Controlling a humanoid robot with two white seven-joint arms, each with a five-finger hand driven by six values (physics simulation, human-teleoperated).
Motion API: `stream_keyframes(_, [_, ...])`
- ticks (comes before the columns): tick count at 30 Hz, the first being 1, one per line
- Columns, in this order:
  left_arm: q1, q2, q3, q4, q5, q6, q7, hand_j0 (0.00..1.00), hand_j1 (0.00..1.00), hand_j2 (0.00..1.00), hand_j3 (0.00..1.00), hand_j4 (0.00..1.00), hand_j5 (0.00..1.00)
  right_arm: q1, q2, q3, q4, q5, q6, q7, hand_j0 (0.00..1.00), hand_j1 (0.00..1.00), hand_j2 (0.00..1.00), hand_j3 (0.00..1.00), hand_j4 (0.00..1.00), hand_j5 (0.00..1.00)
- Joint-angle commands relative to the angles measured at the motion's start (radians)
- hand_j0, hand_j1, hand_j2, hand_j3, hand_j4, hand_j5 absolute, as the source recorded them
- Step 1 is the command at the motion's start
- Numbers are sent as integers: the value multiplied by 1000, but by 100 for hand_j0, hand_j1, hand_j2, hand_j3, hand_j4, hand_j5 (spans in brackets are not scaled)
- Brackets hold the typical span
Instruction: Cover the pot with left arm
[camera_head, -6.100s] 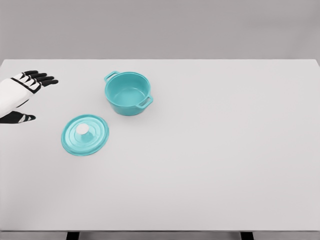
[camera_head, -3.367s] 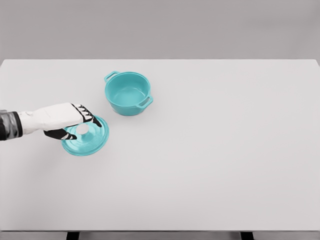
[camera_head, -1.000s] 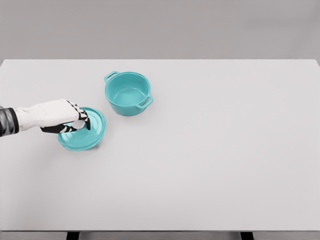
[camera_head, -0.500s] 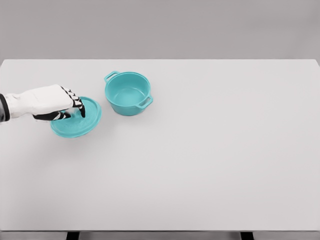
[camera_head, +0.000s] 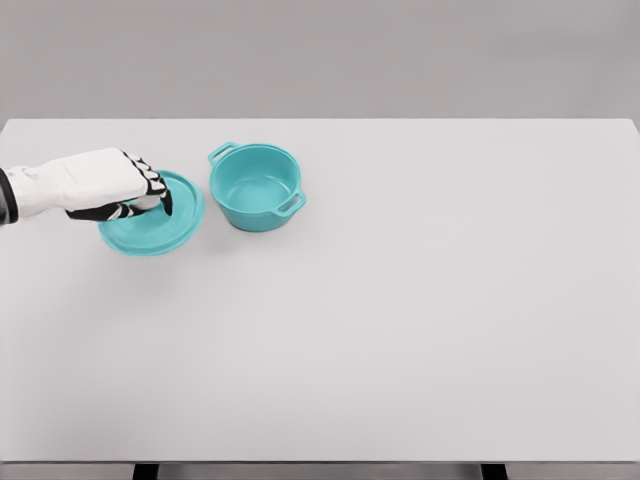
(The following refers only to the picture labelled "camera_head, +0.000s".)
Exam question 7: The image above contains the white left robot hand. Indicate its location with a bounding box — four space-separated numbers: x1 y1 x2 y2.
48 147 174 223

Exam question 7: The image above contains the teal pot lid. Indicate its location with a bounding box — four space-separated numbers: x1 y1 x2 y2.
97 169 207 259

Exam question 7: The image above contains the teal pot with handles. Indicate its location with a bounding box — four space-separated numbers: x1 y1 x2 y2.
207 141 307 233

